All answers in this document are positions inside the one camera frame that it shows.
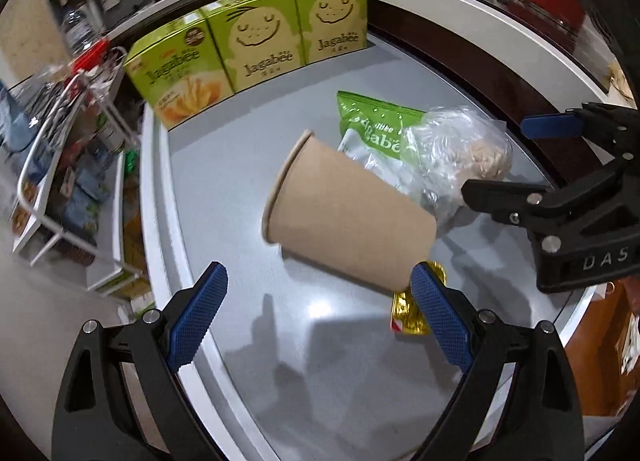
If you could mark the green snack box fries picture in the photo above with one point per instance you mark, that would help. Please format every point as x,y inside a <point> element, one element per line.
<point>180,76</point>

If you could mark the tall brown paper cup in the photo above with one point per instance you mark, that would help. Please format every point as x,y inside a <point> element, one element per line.
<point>350,216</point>

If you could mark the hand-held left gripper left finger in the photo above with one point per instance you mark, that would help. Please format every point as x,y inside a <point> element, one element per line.
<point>195,313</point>

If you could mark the red lid container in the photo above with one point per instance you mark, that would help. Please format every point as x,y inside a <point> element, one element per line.
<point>90,57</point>

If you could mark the gold snack wrapper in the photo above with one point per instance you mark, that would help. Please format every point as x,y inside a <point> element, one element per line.
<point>412,313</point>

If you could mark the green snack bag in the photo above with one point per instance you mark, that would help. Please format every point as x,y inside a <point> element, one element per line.
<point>372,123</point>

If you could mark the clear plastic bag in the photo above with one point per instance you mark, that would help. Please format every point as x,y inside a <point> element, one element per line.
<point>460,151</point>

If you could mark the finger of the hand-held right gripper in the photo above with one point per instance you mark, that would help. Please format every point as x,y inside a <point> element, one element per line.
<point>495,196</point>
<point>550,125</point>

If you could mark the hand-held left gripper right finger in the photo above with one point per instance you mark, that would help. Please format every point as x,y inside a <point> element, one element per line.
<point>442,311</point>

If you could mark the white metal rack cart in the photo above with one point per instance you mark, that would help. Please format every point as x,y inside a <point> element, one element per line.
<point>45,181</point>

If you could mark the green snack box smiling face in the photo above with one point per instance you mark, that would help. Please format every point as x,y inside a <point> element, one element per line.
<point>260,41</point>
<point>332,21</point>

